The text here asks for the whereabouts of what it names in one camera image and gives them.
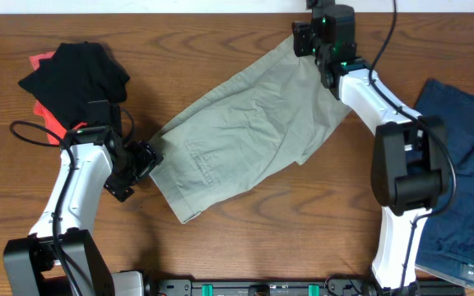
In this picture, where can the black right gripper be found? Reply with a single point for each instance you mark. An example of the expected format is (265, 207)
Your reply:
(301, 39)

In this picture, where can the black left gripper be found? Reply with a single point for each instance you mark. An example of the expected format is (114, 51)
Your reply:
(139, 167)

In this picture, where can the khaki green shorts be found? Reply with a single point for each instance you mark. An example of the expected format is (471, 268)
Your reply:
(273, 113)

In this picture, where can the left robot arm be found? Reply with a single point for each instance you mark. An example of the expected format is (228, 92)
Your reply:
(59, 255)

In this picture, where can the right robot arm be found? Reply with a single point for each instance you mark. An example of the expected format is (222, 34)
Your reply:
(411, 166)

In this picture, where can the red folded garment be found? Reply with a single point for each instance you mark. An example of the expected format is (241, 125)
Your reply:
(47, 119)

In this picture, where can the black folded garment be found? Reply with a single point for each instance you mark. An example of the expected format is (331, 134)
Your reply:
(104, 78)

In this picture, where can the dark blue denim jeans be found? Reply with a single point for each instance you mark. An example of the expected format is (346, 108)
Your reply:
(447, 243)

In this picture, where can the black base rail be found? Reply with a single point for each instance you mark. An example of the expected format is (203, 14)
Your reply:
(261, 288)

